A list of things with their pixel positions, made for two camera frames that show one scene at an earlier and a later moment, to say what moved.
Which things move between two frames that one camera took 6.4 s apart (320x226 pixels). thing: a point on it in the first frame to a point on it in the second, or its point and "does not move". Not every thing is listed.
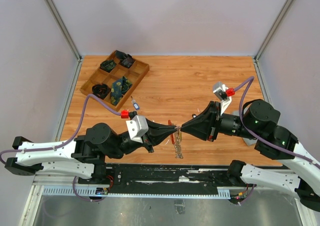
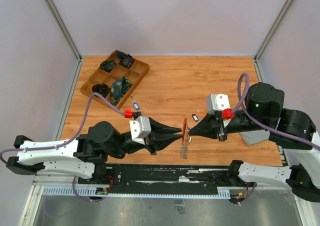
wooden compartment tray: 115,79 does not move
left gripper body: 124,147 does not move
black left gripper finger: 157,131 to 160,140
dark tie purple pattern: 127,61 does not move
